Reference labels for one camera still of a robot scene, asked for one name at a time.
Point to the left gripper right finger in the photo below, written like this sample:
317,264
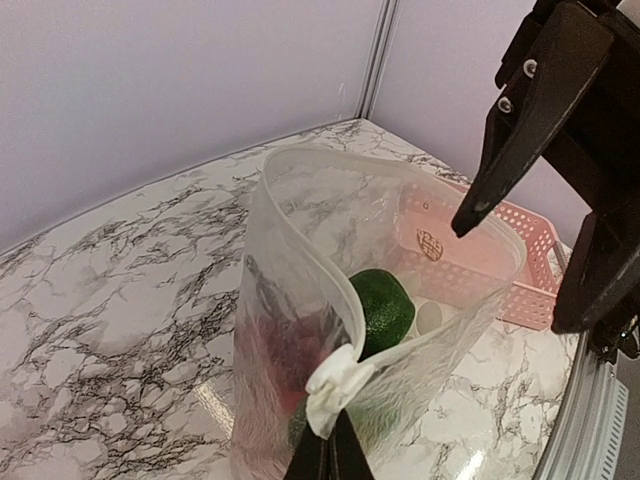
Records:
347,460

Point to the clear zip top bag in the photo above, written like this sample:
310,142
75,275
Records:
357,302

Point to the front aluminium rail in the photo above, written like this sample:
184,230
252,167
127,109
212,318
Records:
595,434

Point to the pink plastic basket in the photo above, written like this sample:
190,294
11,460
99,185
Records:
513,244

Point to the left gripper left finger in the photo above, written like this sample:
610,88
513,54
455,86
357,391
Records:
311,458

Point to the right aluminium frame post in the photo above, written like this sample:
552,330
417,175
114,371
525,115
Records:
377,56

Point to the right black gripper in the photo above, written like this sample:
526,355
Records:
569,84

